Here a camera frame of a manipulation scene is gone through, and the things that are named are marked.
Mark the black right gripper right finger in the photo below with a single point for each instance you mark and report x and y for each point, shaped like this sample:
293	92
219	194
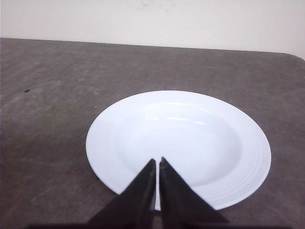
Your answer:
181	207

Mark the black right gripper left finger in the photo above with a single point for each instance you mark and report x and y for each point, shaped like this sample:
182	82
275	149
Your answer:
133	208

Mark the white plate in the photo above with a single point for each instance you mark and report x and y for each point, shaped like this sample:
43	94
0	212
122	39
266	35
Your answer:
218	150

